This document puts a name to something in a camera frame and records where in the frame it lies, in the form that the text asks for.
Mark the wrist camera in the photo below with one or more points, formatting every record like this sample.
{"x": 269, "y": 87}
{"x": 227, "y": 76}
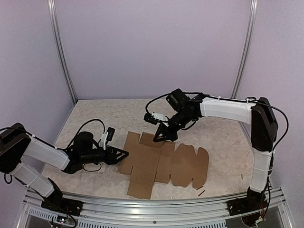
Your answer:
{"x": 155, "y": 118}
{"x": 106, "y": 137}

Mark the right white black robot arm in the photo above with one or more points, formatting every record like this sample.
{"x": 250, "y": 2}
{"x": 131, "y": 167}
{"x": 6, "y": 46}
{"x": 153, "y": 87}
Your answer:
{"x": 257, "y": 113}

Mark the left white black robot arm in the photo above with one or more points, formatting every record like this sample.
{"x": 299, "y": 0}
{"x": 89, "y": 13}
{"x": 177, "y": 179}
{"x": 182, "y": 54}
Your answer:
{"x": 16, "y": 143}

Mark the aluminium corner post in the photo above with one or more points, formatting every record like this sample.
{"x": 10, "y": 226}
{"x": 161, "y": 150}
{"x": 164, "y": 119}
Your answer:
{"x": 60, "y": 50}
{"x": 246, "y": 47}

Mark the front aluminium frame rail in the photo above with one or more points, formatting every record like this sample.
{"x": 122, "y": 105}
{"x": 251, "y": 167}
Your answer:
{"x": 100, "y": 212}

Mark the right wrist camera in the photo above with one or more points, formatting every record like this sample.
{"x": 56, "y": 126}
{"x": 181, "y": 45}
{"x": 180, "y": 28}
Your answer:
{"x": 155, "y": 118}

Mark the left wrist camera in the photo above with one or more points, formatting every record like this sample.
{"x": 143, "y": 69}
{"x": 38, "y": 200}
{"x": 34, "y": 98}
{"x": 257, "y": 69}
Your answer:
{"x": 106, "y": 137}

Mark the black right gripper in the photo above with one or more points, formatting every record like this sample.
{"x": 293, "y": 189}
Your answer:
{"x": 169, "y": 135}

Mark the left aluminium corner post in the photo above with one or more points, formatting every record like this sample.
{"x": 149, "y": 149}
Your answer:
{"x": 60, "y": 50}

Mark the right aluminium corner post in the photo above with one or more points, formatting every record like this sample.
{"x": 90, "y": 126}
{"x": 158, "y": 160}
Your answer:
{"x": 246, "y": 47}

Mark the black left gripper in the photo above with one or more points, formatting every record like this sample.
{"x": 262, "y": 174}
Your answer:
{"x": 114, "y": 150}

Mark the brown cardboard box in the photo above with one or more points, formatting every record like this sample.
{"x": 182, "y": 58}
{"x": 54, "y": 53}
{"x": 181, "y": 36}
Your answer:
{"x": 163, "y": 162}

